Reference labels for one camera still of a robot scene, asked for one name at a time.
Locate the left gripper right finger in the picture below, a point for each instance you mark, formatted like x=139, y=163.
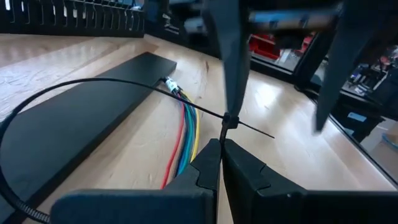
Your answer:
x=295, y=208

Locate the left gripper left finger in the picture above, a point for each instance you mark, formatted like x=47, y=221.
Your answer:
x=140, y=208

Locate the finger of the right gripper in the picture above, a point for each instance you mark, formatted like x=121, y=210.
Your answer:
x=348, y=46
x=236, y=46

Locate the black zip tie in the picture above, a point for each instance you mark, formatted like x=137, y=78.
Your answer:
x=230, y=122

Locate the black duct cover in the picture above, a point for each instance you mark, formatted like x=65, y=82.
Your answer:
x=77, y=118

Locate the red storage bin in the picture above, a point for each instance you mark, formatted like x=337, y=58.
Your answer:
x=264, y=46

